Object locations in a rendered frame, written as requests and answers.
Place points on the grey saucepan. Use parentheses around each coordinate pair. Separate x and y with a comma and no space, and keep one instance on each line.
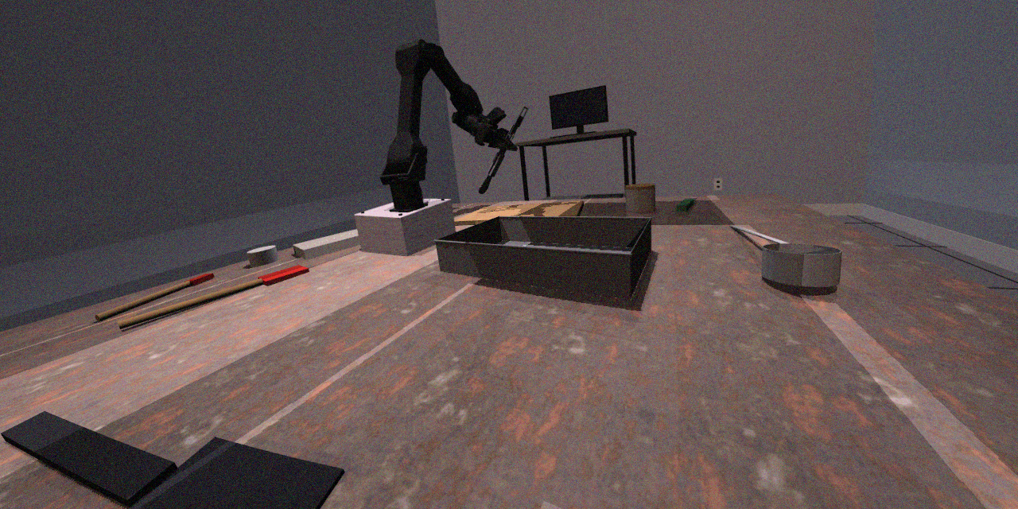
(799,264)

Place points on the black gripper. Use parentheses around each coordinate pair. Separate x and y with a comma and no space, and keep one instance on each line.
(488,133)

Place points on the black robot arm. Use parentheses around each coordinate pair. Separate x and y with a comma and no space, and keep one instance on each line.
(407,156)

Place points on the grey cylinder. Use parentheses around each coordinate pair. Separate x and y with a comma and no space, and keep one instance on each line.
(262,256)

